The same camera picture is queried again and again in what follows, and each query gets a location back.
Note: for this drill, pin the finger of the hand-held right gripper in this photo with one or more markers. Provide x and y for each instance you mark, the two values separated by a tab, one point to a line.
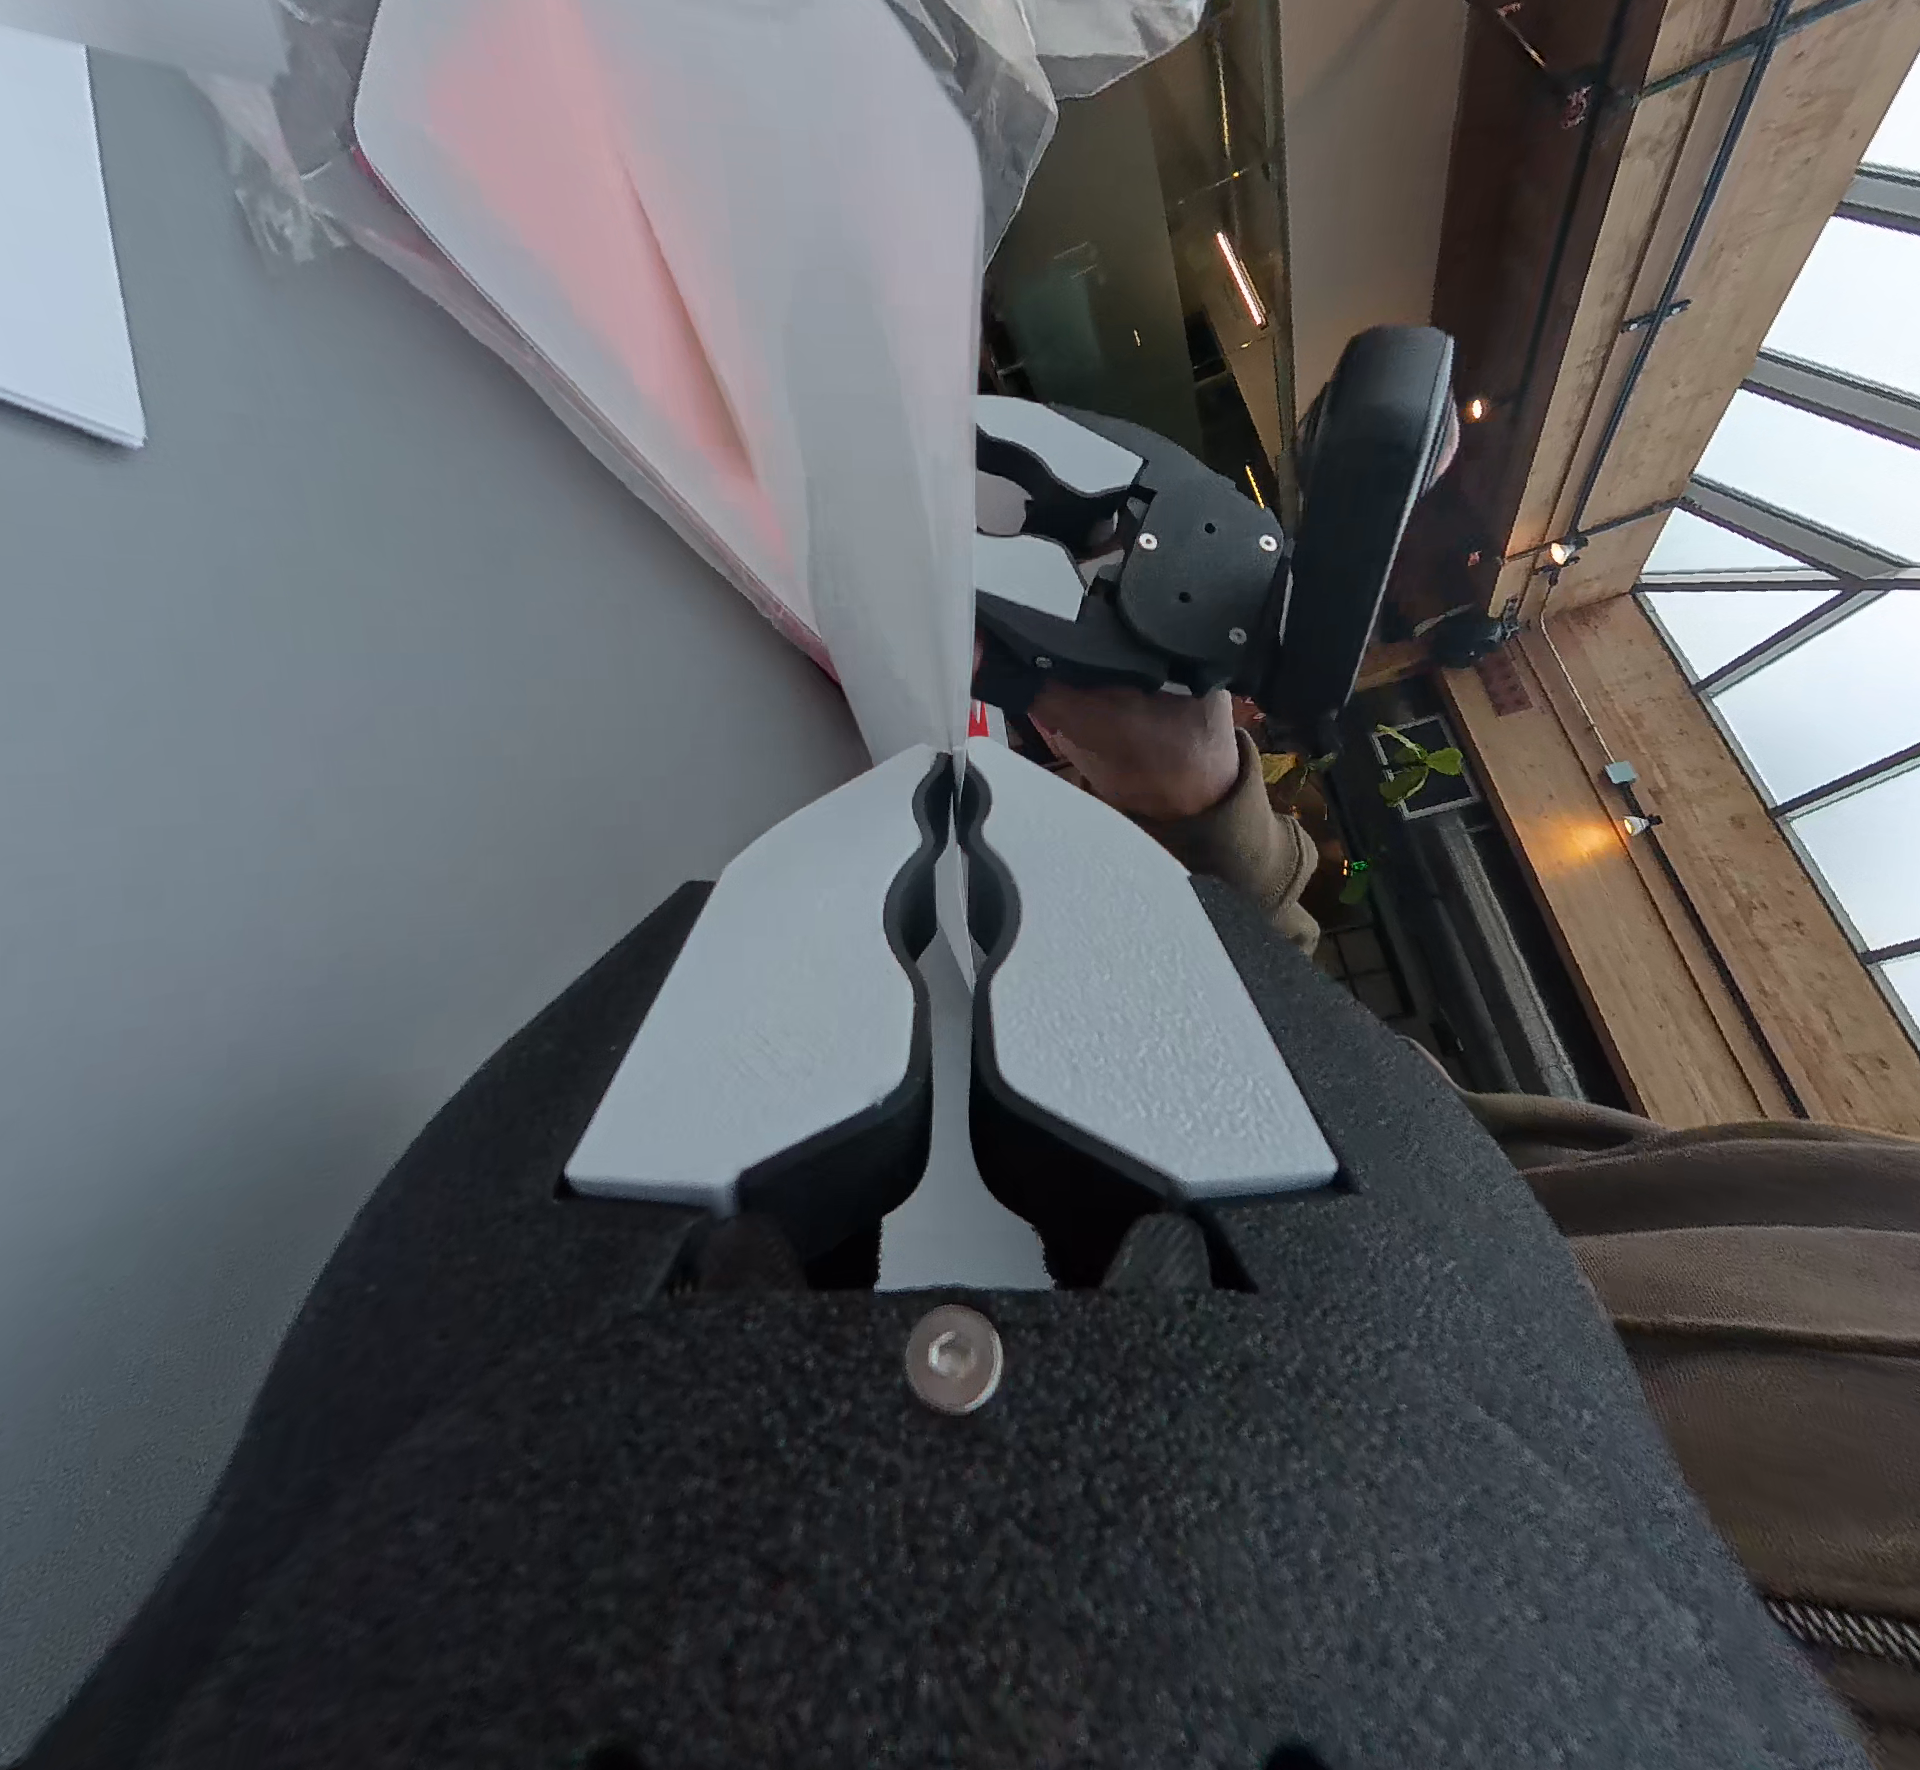
1035	578
1058	442

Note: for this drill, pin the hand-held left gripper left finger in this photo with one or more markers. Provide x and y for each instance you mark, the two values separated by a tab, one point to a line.
750	1005

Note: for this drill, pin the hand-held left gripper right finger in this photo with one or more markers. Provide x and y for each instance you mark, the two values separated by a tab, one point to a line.
1140	1021

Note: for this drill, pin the white drawing paper sheet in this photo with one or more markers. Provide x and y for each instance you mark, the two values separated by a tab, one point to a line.
705	270

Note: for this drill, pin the grey desk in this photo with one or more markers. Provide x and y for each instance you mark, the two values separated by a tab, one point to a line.
300	780

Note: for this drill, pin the person's right hand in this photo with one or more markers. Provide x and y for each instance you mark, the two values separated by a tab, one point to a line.
1148	751

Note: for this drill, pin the linear ceiling light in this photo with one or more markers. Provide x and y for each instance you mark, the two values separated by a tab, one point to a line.
1232	278

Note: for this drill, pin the green potted plant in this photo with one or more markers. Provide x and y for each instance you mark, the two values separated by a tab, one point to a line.
1410	764

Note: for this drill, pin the track spotlight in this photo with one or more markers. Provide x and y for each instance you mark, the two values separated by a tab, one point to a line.
1634	824
1563	549

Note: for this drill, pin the skylight window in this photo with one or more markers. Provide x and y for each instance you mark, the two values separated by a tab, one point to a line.
1830	480

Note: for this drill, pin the person's brown clothing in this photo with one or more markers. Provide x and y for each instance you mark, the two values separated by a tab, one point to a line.
1754	1321

